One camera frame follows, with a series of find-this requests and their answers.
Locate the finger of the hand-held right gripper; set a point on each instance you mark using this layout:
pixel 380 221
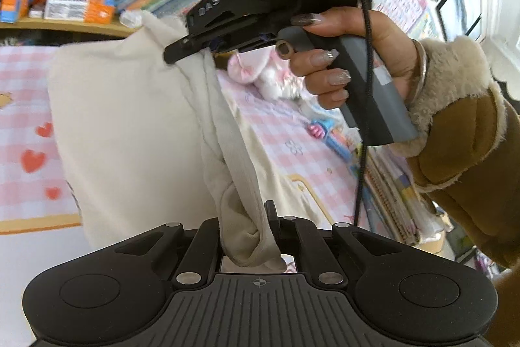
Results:
pixel 211 11
pixel 243 42

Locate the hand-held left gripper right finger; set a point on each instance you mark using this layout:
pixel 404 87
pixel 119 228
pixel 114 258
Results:
pixel 271 213

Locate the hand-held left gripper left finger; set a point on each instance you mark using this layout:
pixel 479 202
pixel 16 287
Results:
pixel 205 239

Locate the cream garment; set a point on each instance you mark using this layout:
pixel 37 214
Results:
pixel 134 119

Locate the person's right hand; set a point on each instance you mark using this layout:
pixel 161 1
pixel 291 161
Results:
pixel 390 42

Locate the pink white plush toy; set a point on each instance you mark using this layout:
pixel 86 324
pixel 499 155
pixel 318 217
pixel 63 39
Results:
pixel 268 74

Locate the blue pink plastic toy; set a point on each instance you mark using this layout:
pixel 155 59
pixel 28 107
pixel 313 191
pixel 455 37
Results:
pixel 333 135

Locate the stack of notebooks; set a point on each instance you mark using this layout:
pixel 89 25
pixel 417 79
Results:
pixel 398 192

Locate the flat orange white box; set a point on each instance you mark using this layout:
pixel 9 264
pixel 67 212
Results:
pixel 79 8

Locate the pink checked bed sheet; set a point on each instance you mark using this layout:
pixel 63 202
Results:
pixel 28 95

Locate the colourful wall poster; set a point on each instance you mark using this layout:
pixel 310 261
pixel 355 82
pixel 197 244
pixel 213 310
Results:
pixel 410 5

